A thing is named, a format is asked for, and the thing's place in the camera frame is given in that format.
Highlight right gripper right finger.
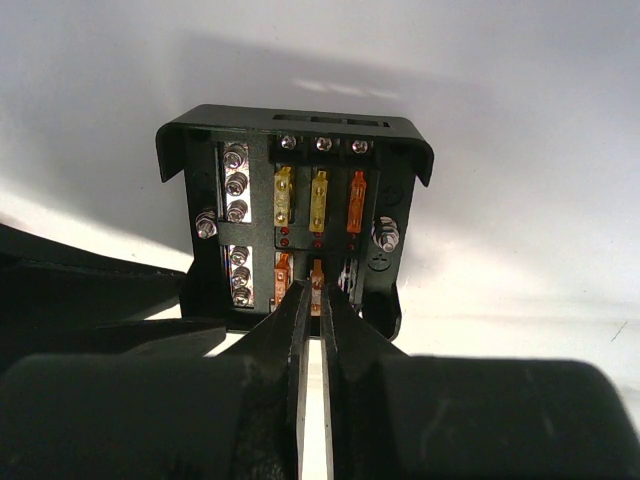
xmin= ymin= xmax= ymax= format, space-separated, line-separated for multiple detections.
xmin=320 ymin=283 xmax=405 ymax=479

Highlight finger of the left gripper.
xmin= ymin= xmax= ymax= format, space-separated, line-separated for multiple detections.
xmin=1 ymin=225 xmax=186 ymax=345
xmin=1 ymin=319 xmax=227 ymax=370

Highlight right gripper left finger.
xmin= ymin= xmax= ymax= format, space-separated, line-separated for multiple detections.
xmin=209 ymin=280 xmax=311 ymax=479

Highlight orange blade fuse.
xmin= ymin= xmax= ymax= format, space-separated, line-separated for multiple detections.
xmin=310 ymin=258 xmax=325 ymax=317
xmin=274 ymin=252 xmax=293 ymax=307
xmin=346 ymin=170 xmax=367 ymax=234

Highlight black fuse box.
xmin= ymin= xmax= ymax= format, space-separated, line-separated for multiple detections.
xmin=155 ymin=104 xmax=435 ymax=339

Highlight yellow blade fuse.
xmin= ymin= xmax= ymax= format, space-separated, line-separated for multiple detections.
xmin=273 ymin=166 xmax=293 ymax=227
xmin=309 ymin=170 xmax=328 ymax=233

